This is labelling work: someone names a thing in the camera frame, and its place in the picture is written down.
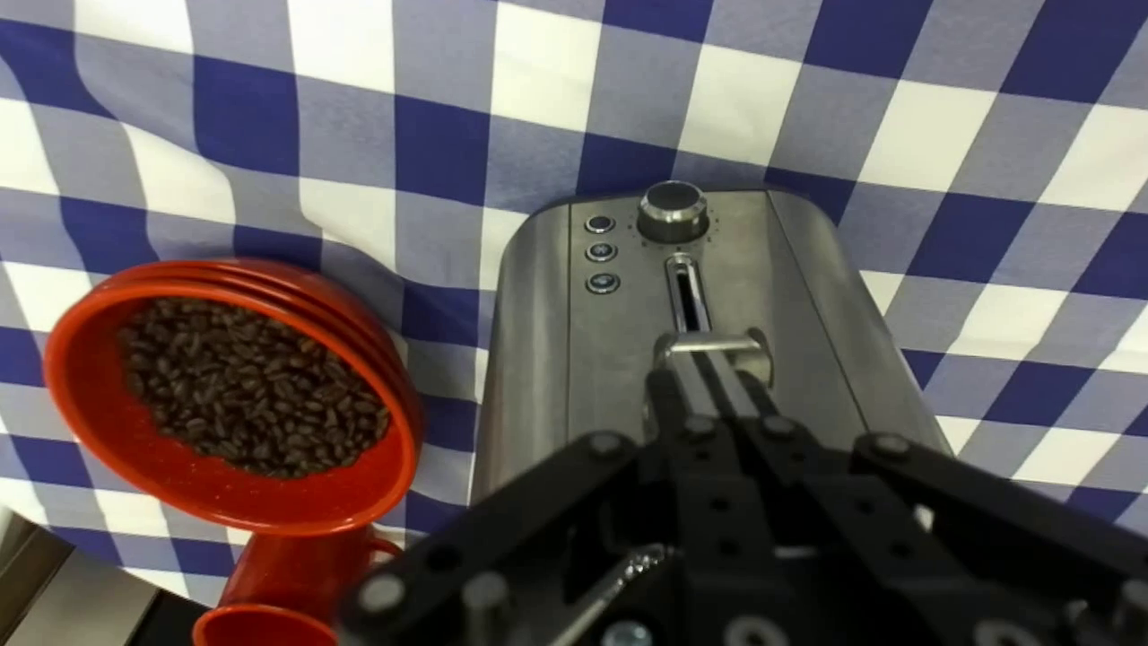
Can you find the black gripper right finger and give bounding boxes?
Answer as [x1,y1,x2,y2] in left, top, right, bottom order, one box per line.
[695,350,1148,646]

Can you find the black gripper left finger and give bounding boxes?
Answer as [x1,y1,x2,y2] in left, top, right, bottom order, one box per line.
[337,354,748,646]

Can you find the stainless steel two-slot toaster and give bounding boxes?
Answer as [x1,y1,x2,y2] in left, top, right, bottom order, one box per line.
[471,175,960,507]

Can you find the red plastic cup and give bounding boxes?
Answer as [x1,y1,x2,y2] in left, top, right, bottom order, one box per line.
[191,520,405,646]

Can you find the dark coffee beans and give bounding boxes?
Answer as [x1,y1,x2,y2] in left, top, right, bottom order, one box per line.
[111,299,393,483]

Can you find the red plastic bowl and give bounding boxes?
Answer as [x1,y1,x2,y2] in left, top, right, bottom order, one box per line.
[39,253,431,538]

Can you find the blue white checkered tablecloth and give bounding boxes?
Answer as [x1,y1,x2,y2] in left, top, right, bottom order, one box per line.
[0,0,1148,609]

